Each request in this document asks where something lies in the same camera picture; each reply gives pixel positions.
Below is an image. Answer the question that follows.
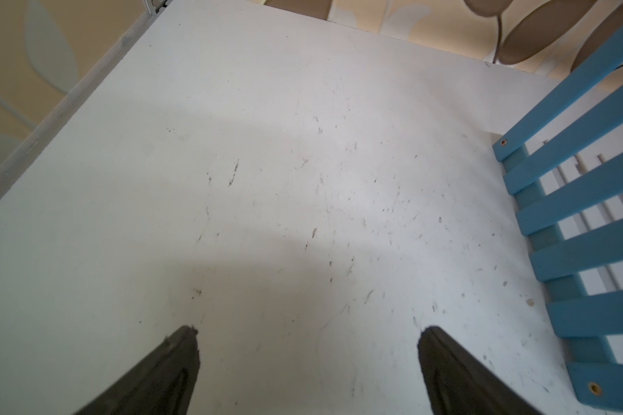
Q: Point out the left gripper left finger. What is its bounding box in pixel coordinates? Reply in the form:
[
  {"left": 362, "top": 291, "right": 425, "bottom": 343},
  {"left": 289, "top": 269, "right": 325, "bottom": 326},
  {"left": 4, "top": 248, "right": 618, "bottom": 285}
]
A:
[{"left": 77, "top": 325, "right": 201, "bottom": 414}]

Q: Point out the blue and white wooden shelf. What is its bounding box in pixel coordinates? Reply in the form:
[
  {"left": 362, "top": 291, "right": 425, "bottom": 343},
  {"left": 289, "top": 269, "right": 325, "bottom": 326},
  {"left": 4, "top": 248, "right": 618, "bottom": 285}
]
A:
[{"left": 493, "top": 24, "right": 623, "bottom": 412}]

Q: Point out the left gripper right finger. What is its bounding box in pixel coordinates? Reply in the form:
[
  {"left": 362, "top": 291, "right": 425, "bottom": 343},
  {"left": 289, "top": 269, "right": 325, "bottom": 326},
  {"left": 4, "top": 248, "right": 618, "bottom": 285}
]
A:
[{"left": 418, "top": 326, "right": 539, "bottom": 415}]

